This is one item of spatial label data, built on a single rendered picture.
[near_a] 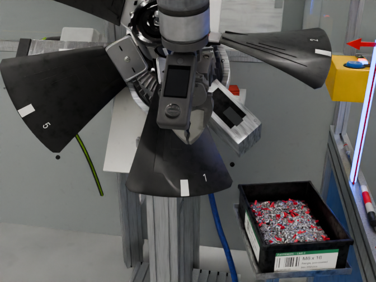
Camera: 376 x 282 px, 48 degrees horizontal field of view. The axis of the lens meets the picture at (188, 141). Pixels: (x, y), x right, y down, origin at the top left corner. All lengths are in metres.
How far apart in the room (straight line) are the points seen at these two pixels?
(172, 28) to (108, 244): 1.71
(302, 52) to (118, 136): 0.51
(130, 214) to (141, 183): 1.09
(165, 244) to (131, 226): 0.64
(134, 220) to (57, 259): 0.47
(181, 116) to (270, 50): 0.33
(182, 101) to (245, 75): 1.07
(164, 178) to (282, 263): 0.27
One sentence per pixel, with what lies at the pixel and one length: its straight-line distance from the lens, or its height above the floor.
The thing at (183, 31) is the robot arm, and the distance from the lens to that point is 0.61.
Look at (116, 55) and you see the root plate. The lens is 0.93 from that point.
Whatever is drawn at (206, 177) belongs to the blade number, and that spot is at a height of 0.94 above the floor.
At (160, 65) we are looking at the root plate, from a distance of 0.88.
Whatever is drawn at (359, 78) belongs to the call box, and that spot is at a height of 1.05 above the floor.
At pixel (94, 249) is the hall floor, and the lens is 2.19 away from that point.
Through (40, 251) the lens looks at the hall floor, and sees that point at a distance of 2.25.
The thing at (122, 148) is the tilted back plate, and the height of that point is 0.88.
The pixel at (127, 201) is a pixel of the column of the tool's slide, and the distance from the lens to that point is 1.84.
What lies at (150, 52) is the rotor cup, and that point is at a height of 1.16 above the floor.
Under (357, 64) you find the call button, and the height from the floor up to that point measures 1.08.
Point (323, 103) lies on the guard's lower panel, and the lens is 1.72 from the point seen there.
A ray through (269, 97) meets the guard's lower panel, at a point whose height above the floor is 0.82.
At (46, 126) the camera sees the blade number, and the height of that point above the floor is 1.01.
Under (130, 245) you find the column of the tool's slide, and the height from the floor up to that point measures 0.13.
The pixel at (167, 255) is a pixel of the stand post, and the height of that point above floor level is 0.50.
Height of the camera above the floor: 1.36
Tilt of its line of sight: 25 degrees down
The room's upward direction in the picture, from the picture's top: straight up
